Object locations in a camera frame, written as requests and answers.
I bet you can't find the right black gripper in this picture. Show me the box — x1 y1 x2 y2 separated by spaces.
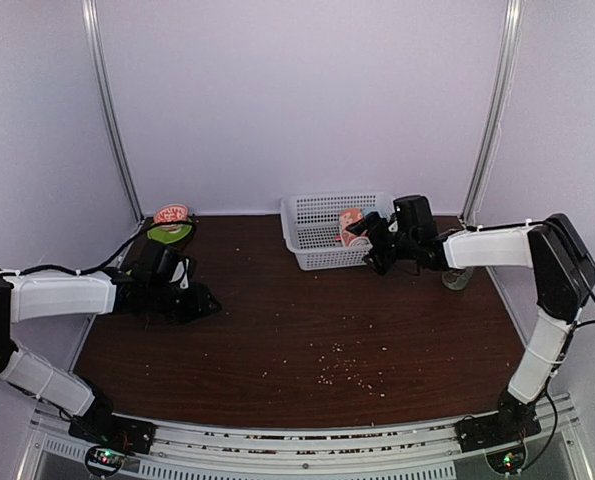
346 211 417 275

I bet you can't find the orange bunny towel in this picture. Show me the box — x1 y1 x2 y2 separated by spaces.
335 208 373 250

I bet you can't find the white plastic basket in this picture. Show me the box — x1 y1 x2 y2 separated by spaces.
280 191 394 271

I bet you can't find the blue patterned towel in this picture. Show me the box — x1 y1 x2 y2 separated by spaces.
363 204 393 218

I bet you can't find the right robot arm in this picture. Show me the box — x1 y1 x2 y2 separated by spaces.
343 212 595 442

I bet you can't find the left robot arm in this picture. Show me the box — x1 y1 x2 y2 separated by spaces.
0 262 221 444

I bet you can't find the green plate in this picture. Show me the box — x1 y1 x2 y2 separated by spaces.
146 223 194 245

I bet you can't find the beige mug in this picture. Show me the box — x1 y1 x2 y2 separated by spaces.
441 268 474 291

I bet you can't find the red patterned bowl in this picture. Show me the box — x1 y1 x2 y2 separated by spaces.
153 203 189 225

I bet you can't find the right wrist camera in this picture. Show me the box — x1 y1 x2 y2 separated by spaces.
393 194 438 243

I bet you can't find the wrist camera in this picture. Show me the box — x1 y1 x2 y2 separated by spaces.
393 194 438 243
129 240 197 289

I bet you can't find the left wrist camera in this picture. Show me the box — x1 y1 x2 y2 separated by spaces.
129 240 197 289

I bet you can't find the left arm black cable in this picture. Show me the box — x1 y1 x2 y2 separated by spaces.
0 219 198 279

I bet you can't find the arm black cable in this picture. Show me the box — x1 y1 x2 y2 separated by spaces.
0 219 198 279
541 219 595 469

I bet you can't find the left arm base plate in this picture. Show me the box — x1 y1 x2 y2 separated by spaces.
68 415 156 479

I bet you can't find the aluminium front rail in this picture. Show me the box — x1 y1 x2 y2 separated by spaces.
19 392 595 480

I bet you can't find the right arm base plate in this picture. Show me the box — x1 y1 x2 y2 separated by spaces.
455 413 542 476

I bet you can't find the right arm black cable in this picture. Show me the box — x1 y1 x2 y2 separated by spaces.
541 219 595 469

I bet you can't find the right aluminium frame post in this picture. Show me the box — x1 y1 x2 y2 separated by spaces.
460 0 524 225

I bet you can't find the aluminium frame post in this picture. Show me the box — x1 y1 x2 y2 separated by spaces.
81 0 145 222
460 0 524 225

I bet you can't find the left aluminium frame post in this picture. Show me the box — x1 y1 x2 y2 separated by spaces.
81 0 145 222

